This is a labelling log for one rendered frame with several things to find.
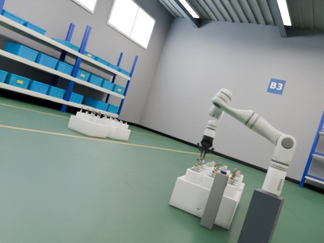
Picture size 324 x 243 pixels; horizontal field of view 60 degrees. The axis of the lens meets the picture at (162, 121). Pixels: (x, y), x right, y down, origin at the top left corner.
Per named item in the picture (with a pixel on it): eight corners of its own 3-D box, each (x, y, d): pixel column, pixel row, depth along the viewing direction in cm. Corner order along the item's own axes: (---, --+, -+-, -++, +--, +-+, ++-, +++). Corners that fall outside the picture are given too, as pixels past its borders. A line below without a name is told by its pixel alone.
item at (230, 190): (222, 209, 182) (231, 182, 182) (231, 215, 173) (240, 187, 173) (210, 206, 178) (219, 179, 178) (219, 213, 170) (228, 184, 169)
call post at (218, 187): (213, 226, 163) (229, 175, 163) (211, 230, 157) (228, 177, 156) (201, 222, 166) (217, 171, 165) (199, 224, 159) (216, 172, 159)
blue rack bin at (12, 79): (-7, 79, 523) (-3, 68, 523) (13, 84, 555) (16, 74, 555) (8, 84, 497) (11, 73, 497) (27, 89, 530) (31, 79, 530)
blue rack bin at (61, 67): (42, 66, 598) (45, 57, 598) (56, 72, 631) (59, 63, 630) (56, 70, 572) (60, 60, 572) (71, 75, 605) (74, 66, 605)
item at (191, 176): (181, 193, 190) (189, 167, 190) (194, 198, 187) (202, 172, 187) (177, 195, 181) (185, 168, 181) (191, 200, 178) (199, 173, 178)
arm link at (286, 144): (299, 137, 145) (289, 169, 145) (296, 138, 154) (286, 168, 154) (281, 131, 148) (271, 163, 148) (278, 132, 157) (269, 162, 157)
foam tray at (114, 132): (127, 141, 453) (130, 130, 453) (112, 139, 419) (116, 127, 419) (109, 133, 472) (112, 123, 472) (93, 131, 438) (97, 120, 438)
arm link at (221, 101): (210, 99, 160) (248, 125, 153) (220, 86, 162) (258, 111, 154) (209, 104, 169) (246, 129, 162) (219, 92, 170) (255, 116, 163)
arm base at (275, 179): (279, 196, 153) (289, 166, 153) (277, 197, 145) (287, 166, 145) (263, 189, 158) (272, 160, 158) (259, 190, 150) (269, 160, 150)
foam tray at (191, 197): (233, 215, 203) (241, 192, 203) (228, 230, 166) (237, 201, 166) (183, 195, 216) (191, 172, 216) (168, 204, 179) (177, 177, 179)
